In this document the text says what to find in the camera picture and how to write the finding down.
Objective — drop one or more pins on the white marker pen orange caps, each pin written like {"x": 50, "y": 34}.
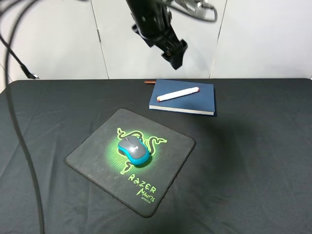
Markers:
{"x": 178, "y": 94}

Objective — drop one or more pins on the grey and teal computer mouse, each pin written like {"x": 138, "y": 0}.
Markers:
{"x": 135, "y": 150}

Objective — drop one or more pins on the blue hardcover notebook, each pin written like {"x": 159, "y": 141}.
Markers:
{"x": 201, "y": 102}

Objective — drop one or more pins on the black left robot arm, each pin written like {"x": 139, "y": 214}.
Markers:
{"x": 144, "y": 9}

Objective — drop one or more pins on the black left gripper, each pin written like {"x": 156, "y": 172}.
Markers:
{"x": 157, "y": 30}

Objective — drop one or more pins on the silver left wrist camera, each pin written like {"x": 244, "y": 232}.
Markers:
{"x": 197, "y": 9}

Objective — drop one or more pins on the black Razer mouse pad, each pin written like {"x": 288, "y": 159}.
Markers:
{"x": 140, "y": 187}

